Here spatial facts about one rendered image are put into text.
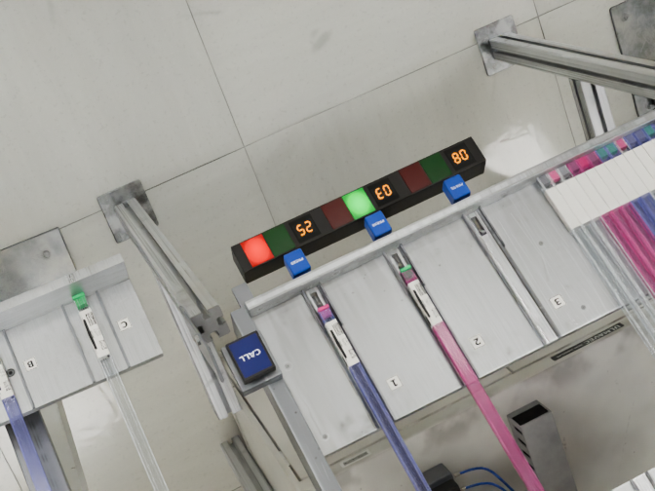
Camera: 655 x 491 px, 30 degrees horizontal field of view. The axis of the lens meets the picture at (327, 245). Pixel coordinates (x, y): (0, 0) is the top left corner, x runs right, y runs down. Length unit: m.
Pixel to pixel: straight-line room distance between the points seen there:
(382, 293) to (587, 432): 0.48
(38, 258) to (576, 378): 0.92
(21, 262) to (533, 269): 0.97
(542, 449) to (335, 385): 0.42
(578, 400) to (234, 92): 0.80
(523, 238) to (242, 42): 0.80
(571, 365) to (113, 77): 0.89
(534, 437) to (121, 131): 0.87
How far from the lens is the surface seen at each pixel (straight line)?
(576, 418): 1.80
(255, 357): 1.38
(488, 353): 1.44
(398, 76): 2.22
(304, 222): 1.51
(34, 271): 2.13
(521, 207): 1.52
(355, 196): 1.52
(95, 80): 2.09
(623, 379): 1.82
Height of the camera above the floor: 2.05
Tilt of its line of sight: 67 degrees down
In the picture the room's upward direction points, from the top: 129 degrees clockwise
